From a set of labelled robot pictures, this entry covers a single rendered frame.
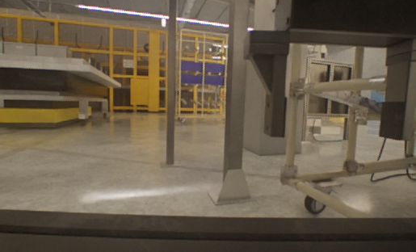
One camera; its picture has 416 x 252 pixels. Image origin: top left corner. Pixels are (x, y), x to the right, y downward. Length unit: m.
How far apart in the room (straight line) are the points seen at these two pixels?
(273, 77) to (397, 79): 0.14
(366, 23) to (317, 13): 0.05
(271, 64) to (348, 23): 0.08
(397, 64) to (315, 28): 0.11
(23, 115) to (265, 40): 3.38
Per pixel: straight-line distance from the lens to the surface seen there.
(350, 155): 0.98
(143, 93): 7.98
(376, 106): 0.89
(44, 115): 3.38
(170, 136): 1.29
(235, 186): 0.88
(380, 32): 0.26
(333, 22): 0.23
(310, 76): 2.55
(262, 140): 1.65
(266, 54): 0.21
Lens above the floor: 0.39
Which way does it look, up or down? 5 degrees down
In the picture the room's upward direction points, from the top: 2 degrees clockwise
